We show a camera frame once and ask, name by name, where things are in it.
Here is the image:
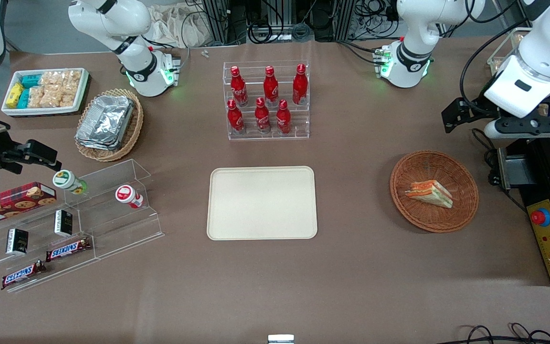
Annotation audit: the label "triangular sandwich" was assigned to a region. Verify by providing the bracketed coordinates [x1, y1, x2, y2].
[404, 180, 454, 210]

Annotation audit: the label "clear acrylic bottle rack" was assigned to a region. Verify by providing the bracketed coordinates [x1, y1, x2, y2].
[222, 61, 310, 141]

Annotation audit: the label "red tartan cookie box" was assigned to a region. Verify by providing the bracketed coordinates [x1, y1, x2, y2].
[0, 182, 58, 228]

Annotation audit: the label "black machine housing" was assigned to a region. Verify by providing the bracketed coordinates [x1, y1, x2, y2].
[497, 136, 550, 287]

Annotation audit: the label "oval tan wicker basket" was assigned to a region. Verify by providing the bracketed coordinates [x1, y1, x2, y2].
[74, 88, 144, 162]

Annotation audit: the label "green lid yogurt cup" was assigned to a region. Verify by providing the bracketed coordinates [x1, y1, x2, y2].
[53, 170, 88, 196]

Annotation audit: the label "white rectangular snack container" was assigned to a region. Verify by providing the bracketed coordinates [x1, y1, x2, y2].
[1, 67, 90, 118]

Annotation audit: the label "brown Snickers bar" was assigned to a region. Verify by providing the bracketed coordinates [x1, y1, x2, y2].
[1, 260, 47, 291]
[45, 237, 92, 263]

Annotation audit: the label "beige plastic tray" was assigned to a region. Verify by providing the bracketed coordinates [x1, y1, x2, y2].
[207, 166, 318, 240]

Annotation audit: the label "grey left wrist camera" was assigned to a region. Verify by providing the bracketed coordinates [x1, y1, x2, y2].
[484, 121, 550, 140]

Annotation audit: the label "silver metal chute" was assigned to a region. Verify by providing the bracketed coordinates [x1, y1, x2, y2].
[497, 146, 539, 191]

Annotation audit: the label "clear rice cracker bag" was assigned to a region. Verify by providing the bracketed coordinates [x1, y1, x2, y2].
[40, 71, 64, 88]
[45, 87, 78, 108]
[28, 86, 47, 109]
[62, 70, 83, 95]

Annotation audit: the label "black machine cable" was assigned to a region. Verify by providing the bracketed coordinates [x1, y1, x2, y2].
[470, 128, 501, 185]

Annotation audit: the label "aluminium foil tray stack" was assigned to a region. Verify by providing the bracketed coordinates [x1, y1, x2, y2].
[75, 95, 135, 151]

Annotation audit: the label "black looped cables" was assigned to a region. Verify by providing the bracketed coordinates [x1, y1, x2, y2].
[451, 322, 550, 344]

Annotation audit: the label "small black chocolate box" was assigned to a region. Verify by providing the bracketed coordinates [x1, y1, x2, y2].
[6, 228, 30, 256]
[54, 209, 74, 238]

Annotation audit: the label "clear acrylic stepped shelf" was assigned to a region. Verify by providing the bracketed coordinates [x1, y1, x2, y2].
[63, 159, 165, 261]
[0, 189, 97, 293]

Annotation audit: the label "aluminium frame post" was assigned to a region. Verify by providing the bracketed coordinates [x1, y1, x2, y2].
[341, 0, 358, 40]
[202, 0, 231, 45]

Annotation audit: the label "red lid yogurt cup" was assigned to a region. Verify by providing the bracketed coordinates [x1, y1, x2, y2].
[115, 184, 145, 210]

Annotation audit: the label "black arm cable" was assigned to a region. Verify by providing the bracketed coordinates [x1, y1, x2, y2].
[460, 18, 531, 114]

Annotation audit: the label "red emergency stop button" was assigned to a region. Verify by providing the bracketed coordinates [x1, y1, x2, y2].
[530, 208, 550, 228]

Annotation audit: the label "crumpled beige cloth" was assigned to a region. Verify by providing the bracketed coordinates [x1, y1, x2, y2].
[148, 4, 210, 49]

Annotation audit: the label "black base cables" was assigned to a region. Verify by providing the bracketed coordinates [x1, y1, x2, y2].
[336, 38, 386, 66]

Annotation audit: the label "yellow snack packet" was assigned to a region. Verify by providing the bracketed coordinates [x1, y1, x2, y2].
[6, 83, 24, 109]

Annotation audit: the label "round brown wicker basket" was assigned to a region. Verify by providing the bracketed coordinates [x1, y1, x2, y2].
[390, 150, 479, 234]

